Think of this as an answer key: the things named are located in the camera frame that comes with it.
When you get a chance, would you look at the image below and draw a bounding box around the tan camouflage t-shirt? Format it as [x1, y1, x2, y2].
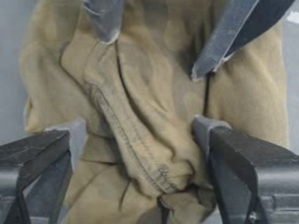
[17, 0, 291, 224]

